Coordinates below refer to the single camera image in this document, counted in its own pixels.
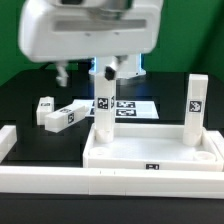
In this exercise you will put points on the white desk top panel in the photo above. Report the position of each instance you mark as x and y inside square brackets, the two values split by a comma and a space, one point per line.
[152, 147]

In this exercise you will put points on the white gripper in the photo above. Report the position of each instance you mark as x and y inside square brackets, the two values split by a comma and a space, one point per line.
[63, 30]

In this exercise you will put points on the white U-shaped obstacle fence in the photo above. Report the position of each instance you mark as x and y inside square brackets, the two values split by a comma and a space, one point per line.
[114, 181]

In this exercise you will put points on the fiducial marker sheet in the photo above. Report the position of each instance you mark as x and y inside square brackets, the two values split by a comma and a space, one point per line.
[126, 109]

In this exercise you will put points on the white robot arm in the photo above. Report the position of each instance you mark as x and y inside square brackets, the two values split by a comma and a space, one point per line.
[59, 31]

